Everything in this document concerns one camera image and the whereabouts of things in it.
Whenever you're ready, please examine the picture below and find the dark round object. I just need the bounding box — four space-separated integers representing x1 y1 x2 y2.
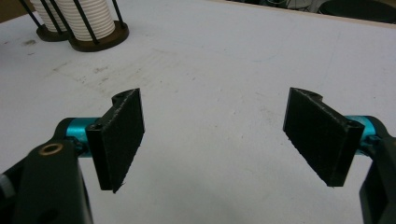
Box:
318 0 396 24

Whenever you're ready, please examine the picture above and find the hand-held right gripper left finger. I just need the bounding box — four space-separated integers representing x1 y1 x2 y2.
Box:
54 88 146 194

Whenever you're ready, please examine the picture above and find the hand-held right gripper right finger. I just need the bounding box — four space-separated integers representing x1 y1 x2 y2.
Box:
282 87 387 188

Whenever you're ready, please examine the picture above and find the white spool on wooden base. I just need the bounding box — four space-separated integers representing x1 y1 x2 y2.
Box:
48 0 130 53

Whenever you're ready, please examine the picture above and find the stack of white cups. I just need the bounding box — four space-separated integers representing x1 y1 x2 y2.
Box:
55 0 116 42
30 0 67 33

